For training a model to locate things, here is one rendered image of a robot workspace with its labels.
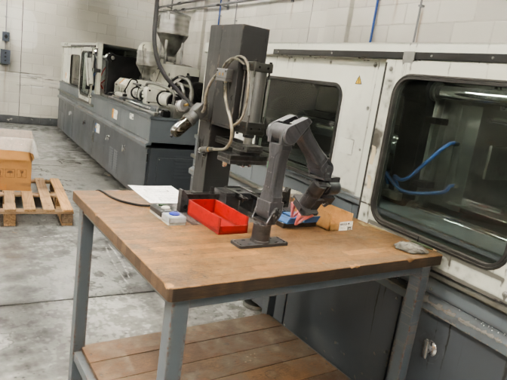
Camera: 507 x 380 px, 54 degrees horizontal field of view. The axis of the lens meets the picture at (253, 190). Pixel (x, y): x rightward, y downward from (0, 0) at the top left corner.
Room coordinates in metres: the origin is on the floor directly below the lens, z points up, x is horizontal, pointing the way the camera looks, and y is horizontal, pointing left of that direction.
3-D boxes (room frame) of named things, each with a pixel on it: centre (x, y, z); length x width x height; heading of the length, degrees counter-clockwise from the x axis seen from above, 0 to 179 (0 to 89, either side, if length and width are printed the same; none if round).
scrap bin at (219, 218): (1.78, 0.12, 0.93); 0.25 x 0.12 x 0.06; 35
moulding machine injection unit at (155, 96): (6.28, 1.31, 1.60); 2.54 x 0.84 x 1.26; 31
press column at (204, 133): (2.24, 0.20, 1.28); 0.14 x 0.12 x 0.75; 125
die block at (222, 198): (2.03, 0.05, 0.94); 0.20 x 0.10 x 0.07; 125
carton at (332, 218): (2.03, -0.30, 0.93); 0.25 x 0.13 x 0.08; 35
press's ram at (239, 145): (2.08, 0.10, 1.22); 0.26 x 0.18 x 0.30; 35
